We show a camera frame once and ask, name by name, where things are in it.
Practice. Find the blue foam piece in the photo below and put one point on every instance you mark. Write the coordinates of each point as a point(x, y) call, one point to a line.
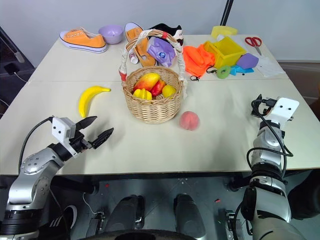
point(243, 70)

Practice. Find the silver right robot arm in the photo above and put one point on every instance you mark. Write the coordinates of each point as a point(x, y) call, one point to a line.
point(266, 160)

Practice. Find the dark rounded shape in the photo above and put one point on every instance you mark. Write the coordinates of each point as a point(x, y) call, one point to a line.
point(125, 212)
point(188, 215)

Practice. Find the yellow foam block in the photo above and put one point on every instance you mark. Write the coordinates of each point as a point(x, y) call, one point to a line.
point(225, 30)

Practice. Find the purple bowl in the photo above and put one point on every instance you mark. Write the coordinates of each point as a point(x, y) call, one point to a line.
point(111, 33)

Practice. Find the yellow starfruit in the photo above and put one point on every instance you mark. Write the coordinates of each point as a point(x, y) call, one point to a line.
point(142, 94)

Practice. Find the orange white canvas shoe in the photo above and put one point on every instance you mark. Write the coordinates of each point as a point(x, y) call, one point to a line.
point(82, 40)
point(140, 47)

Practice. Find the yellow plastic box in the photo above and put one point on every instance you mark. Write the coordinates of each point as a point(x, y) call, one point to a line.
point(228, 53)

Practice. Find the purple foam block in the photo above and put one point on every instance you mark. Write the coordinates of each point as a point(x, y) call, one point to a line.
point(248, 60)

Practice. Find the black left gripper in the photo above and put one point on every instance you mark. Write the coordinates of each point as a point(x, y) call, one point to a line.
point(81, 143)

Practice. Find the clear white plastic bag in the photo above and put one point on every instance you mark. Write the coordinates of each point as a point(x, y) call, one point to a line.
point(270, 66)

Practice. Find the red scissors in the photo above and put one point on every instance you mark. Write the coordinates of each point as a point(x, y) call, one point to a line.
point(253, 41)

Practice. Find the black white sneaker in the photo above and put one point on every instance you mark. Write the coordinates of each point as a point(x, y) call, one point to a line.
point(63, 216)

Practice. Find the red yellow mango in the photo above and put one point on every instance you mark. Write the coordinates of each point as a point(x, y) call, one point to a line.
point(147, 80)

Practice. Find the yellow banana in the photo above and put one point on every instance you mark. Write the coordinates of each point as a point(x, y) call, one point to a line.
point(86, 98)

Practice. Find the pink peach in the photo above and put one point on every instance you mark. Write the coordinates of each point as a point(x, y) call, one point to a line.
point(189, 121)

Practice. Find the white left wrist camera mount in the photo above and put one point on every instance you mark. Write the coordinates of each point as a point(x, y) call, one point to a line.
point(61, 127)

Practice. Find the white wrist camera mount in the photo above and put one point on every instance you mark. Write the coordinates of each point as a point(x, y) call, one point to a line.
point(61, 127)
point(283, 111)

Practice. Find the purple plastic bag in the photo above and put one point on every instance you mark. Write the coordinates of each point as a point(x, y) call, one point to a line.
point(161, 52)

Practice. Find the yellow lemon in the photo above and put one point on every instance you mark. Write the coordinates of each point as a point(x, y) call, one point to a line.
point(169, 91)

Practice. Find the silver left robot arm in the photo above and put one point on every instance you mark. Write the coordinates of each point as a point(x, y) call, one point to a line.
point(27, 180)

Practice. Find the small white bottle red label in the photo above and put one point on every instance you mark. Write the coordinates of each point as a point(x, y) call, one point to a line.
point(133, 57)

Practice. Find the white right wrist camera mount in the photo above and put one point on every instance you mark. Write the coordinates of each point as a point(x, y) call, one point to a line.
point(283, 111)

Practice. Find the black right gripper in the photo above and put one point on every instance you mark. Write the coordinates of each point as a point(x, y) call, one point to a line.
point(267, 103)

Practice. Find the small red mango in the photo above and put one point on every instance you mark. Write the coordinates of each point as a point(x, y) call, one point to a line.
point(157, 88)

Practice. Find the black tripod pole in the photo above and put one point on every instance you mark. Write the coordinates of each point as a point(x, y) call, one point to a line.
point(226, 12)

